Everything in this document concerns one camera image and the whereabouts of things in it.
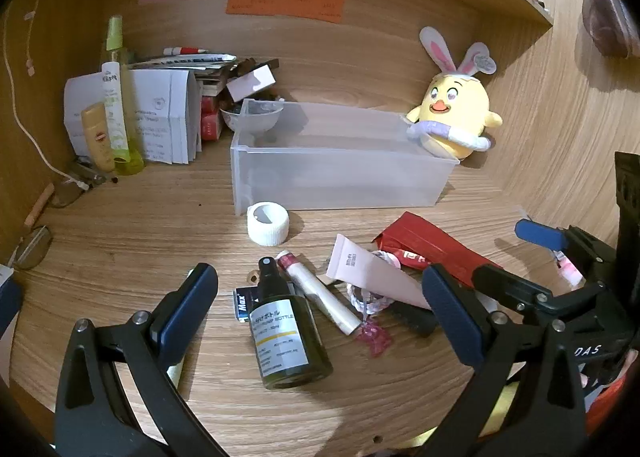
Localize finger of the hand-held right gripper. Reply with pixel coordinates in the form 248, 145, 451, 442
472, 262, 608, 323
515, 219, 615, 283

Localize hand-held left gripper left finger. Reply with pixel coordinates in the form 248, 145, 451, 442
54, 263, 221, 457

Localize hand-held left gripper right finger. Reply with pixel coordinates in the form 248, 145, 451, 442
415, 264, 588, 457

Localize red foil packet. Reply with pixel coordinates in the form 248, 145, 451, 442
372, 212, 503, 288

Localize pink white braided bracelet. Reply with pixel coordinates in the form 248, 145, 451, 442
347, 249, 401, 318

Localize pink cosmetic tube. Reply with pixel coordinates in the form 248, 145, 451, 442
325, 233, 433, 310

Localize dark green pump bottle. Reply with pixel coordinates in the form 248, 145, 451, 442
248, 257, 334, 390

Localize silver tube red cap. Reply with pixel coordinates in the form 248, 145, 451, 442
276, 250, 362, 336

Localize clear plastic bin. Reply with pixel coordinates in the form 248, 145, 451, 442
230, 98, 461, 212

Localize pink fluffy hair clip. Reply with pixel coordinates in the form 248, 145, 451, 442
550, 249, 585, 288

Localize small blue black box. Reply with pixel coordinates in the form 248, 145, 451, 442
234, 286, 259, 324

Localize orange pants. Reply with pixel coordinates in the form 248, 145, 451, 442
582, 352, 640, 438

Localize pink crystal charm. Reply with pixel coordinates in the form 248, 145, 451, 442
356, 319, 392, 358

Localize white tape roll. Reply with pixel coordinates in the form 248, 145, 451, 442
247, 202, 292, 244

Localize small yellow object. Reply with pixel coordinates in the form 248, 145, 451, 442
477, 379, 521, 438

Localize yellow chick plush toy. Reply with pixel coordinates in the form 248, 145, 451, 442
404, 27, 503, 160

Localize small metal tool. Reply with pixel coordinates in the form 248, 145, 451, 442
65, 157, 118, 192

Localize round eyeglasses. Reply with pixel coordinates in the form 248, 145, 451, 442
7, 179, 88, 272

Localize beige wooden stick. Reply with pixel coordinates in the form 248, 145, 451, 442
25, 183, 55, 228

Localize white bowl of trinkets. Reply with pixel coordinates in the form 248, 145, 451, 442
220, 99, 286, 135

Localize blue white packet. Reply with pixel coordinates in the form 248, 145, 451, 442
0, 264, 24, 353

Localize white folded paper leaflets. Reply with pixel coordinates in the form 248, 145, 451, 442
64, 68, 203, 166

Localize yellow cream tube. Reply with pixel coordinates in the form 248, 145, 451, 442
81, 103, 117, 172

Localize yellow-green spray bottle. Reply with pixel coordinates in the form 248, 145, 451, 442
100, 15, 146, 176

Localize small white box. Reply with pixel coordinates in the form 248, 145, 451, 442
226, 65, 277, 98

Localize brown leather pouch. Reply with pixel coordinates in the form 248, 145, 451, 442
581, 0, 638, 58

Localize stack of books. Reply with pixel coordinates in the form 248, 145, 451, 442
127, 49, 241, 102

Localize dark brown object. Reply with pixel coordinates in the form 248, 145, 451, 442
235, 57, 282, 82

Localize orange sticky note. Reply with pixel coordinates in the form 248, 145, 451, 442
226, 0, 345, 24

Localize white cable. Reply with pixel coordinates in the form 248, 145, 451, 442
0, 0, 88, 188

